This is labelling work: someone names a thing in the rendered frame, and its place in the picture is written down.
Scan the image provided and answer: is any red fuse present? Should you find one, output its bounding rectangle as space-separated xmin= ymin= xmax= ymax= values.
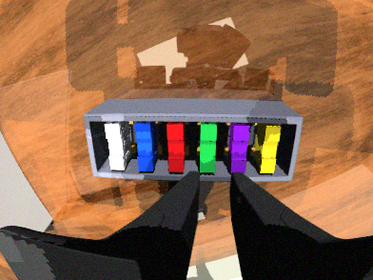
xmin=167 ymin=121 xmax=186 ymax=171

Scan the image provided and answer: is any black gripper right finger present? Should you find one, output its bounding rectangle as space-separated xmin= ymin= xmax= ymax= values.
xmin=229 ymin=171 xmax=373 ymax=280

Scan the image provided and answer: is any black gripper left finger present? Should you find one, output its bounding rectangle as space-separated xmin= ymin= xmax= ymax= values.
xmin=0 ymin=171 xmax=199 ymax=280

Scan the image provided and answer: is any purple fuse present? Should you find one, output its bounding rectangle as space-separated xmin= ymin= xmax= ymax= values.
xmin=228 ymin=122 xmax=250 ymax=173

